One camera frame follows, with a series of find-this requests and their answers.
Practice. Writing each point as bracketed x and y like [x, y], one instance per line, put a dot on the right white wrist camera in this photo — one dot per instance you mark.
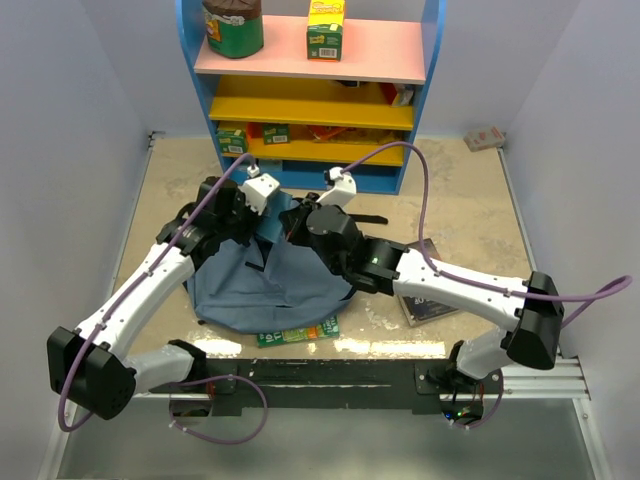
[341, 188]

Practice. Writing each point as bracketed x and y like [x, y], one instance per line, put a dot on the green box left shelf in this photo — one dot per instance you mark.
[232, 140]

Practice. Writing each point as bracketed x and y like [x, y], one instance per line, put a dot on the yellow green carton top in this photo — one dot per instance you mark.
[325, 30]

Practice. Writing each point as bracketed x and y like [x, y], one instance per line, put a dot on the green brown canister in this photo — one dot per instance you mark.
[234, 28]

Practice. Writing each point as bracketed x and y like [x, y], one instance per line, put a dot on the aluminium frame rail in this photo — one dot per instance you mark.
[565, 380]

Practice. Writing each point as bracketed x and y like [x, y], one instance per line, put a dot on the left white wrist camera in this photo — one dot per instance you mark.
[258, 189]

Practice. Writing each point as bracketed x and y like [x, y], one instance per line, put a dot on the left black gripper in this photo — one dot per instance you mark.
[254, 220]

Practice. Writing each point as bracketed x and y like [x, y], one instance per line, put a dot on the orange snack packets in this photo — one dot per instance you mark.
[353, 135]

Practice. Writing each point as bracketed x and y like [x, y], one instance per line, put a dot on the green box shelf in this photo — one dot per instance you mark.
[275, 133]
[232, 140]

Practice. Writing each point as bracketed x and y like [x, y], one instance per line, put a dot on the small red white box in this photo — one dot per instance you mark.
[484, 138]

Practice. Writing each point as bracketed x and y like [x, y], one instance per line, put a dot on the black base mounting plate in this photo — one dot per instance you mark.
[344, 384]

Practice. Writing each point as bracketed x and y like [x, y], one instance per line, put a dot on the green treehouse book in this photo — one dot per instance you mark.
[327, 329]

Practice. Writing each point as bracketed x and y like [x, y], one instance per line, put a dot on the dark two cities book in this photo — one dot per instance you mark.
[419, 311]

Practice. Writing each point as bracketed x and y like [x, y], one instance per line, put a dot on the blue student backpack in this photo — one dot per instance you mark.
[269, 285]

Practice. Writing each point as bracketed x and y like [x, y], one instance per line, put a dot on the teal boxes bottom shelf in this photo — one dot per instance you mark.
[265, 165]

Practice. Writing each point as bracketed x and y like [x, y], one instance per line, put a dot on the blue pink yellow shelf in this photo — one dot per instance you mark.
[279, 84]

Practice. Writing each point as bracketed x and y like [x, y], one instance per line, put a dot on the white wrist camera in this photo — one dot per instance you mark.
[341, 188]
[258, 189]

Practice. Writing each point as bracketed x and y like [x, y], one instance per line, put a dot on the red packet middle shelf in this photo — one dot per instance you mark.
[397, 94]

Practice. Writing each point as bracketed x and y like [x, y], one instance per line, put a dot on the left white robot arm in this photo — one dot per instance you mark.
[91, 366]

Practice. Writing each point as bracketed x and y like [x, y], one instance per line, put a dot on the green box middle shelf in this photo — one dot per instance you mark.
[275, 133]

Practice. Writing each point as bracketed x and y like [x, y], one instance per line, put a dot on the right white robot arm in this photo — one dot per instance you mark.
[527, 324]

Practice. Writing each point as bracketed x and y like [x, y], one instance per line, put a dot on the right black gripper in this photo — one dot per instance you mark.
[294, 220]

